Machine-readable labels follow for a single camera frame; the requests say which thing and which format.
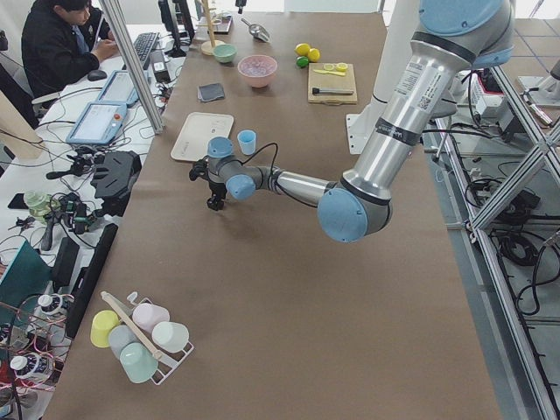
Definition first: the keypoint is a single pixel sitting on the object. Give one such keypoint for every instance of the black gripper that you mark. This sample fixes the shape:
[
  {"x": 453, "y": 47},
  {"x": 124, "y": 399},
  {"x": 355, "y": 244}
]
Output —
[{"x": 214, "y": 190}]

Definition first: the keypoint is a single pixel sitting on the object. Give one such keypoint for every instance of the green lime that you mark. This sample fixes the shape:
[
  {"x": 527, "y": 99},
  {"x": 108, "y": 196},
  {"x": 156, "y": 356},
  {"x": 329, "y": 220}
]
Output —
[{"x": 302, "y": 62}]

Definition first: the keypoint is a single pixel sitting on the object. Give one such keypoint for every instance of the white plastic cup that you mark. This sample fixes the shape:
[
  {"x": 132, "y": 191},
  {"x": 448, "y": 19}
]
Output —
[{"x": 170, "y": 336}]

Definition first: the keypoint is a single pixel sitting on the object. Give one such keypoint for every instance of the wooden rack handle rod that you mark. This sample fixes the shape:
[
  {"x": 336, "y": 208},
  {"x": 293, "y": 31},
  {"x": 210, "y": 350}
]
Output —
[{"x": 123, "y": 313}]

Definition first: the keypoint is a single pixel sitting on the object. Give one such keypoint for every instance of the pink bowl of ice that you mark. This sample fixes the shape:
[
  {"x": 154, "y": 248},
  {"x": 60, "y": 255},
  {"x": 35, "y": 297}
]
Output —
[{"x": 257, "y": 70}]

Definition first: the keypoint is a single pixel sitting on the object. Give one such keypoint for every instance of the cream rabbit serving tray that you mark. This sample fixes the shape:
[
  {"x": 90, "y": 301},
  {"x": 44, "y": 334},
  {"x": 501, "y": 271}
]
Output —
[{"x": 199, "y": 128}]

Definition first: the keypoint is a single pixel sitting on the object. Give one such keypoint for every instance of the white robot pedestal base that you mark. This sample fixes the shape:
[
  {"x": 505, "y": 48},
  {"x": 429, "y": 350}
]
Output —
[{"x": 426, "y": 84}]

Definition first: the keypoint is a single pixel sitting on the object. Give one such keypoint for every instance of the grey folded cloth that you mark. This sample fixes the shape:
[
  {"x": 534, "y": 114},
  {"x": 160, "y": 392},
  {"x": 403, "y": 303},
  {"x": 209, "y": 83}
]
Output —
[{"x": 211, "y": 92}]

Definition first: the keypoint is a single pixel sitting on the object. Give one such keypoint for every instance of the blue teach pendant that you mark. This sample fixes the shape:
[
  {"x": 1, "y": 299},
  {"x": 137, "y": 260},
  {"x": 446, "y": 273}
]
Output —
[
  {"x": 119, "y": 88},
  {"x": 98, "y": 123}
]

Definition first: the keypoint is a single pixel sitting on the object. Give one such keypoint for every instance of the lemon slice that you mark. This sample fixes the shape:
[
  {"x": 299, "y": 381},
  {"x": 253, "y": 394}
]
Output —
[{"x": 341, "y": 67}]

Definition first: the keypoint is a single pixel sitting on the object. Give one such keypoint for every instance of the blue teach pendant near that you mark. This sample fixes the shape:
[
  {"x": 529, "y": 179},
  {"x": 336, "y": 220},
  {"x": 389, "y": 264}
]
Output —
[{"x": 98, "y": 123}]

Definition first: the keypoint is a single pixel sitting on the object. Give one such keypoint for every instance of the computer mouse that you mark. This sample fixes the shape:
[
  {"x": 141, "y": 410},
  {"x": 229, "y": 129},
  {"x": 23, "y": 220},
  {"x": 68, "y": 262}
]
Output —
[{"x": 96, "y": 75}]

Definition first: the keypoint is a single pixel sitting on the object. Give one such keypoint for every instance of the yellow plastic cup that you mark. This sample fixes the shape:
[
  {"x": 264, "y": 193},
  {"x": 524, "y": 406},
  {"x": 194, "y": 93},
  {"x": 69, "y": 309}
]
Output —
[{"x": 102, "y": 324}]

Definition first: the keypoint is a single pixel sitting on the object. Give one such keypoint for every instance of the white wire cup rack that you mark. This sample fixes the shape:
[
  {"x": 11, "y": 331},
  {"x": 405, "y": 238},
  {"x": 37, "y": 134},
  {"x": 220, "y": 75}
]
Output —
[{"x": 170, "y": 362}]

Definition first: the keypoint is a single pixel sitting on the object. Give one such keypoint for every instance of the steel muddler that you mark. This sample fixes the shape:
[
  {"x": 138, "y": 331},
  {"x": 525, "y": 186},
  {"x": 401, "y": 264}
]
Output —
[{"x": 331, "y": 91}]

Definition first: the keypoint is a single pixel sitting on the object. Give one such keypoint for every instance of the grey plastic cup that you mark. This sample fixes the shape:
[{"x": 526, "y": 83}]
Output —
[{"x": 119, "y": 337}]

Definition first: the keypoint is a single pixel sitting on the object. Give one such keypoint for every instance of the wooden mug tree stand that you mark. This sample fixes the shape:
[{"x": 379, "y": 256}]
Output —
[{"x": 208, "y": 47}]

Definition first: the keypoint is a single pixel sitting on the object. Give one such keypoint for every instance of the mint green plastic cup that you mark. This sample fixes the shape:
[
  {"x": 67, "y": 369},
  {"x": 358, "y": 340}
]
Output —
[{"x": 138, "y": 362}]

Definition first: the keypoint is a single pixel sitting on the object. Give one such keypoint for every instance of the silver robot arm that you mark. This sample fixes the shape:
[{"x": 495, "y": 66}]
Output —
[{"x": 428, "y": 43}]

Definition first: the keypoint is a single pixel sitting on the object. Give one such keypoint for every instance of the wooden cutting board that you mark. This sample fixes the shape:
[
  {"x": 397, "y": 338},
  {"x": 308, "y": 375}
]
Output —
[{"x": 316, "y": 80}]

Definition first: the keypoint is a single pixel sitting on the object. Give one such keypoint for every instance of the blue plastic cup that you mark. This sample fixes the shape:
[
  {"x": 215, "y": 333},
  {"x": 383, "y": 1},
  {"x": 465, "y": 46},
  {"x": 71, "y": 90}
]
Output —
[{"x": 247, "y": 141}]

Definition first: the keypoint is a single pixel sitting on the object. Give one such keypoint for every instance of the black foam gripper stand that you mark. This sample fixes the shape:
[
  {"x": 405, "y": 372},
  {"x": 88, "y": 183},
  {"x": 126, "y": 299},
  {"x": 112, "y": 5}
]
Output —
[{"x": 113, "y": 179}]

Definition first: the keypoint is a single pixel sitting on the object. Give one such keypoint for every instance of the green ceramic bowl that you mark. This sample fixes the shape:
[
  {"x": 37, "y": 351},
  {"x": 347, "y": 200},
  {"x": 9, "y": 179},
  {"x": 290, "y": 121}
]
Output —
[{"x": 224, "y": 53}]

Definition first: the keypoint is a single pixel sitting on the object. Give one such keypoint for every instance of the long black foam bar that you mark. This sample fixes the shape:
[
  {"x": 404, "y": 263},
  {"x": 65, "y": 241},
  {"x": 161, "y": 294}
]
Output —
[{"x": 86, "y": 286}]

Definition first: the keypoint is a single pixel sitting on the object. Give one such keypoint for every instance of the yellow plastic knife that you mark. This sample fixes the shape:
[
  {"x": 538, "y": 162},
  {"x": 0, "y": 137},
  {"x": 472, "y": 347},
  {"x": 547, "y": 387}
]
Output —
[{"x": 329, "y": 72}]

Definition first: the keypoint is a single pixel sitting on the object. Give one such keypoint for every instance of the blue teach pendant far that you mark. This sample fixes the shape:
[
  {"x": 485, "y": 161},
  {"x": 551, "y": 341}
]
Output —
[{"x": 119, "y": 88}]

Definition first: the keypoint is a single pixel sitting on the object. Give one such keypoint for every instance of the seated person in black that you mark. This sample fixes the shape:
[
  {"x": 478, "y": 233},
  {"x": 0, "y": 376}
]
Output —
[{"x": 62, "y": 42}]

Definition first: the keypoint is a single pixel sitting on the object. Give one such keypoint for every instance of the copper wire bottle rack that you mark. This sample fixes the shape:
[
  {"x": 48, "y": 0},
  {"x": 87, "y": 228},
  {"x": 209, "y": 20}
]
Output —
[{"x": 30, "y": 331}]

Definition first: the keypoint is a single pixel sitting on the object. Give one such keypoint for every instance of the black keyboard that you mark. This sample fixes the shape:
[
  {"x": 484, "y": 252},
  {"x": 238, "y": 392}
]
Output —
[{"x": 144, "y": 44}]

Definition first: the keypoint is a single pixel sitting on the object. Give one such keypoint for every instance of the aluminium frame post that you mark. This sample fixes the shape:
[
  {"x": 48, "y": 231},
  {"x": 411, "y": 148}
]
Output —
[{"x": 114, "y": 15}]

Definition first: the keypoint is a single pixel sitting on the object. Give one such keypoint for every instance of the green cutting mat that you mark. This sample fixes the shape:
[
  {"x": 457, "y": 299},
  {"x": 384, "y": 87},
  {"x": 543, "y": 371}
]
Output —
[{"x": 26, "y": 274}]

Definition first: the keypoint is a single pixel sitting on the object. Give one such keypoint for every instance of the metal ice scoop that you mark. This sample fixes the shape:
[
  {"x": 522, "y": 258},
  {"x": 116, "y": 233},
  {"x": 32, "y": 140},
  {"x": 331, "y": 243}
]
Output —
[{"x": 257, "y": 31}]

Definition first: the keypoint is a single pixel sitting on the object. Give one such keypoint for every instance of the tea bottle white cap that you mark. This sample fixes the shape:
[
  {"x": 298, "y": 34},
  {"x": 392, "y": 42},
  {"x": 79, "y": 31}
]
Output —
[{"x": 54, "y": 305}]

